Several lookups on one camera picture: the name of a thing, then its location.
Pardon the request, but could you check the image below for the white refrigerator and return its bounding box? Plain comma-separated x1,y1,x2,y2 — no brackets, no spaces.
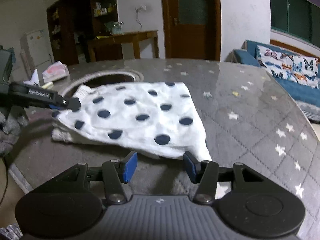
20,29,53,75

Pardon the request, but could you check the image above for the dark wooden shelf cabinet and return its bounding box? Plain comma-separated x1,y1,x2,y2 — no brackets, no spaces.
47,0,118,66

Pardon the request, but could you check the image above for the glass kettle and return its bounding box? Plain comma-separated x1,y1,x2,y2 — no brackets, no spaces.
105,22,123,35

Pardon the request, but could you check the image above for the grey star quilted table cover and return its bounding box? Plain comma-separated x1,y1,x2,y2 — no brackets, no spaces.
6,59,319,239

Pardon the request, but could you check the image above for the green window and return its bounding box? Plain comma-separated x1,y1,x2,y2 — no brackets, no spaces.
270,0,319,47

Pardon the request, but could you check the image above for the butterfly print pillow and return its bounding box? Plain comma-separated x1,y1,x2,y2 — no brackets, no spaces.
255,45,318,88

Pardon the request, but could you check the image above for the brown wooden door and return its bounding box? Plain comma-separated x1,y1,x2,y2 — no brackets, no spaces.
162,0,221,61

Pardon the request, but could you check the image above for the round induction cooktop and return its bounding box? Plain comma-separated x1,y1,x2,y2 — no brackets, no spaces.
59,70,144,97

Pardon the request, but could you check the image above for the blue sofa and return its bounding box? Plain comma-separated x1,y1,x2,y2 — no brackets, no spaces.
233,40,319,123

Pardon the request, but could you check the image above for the wooden side table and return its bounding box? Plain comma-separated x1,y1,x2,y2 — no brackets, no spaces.
88,30,159,62

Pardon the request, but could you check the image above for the white polka dot garment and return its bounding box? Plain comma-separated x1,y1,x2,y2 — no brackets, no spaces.
52,82,211,161

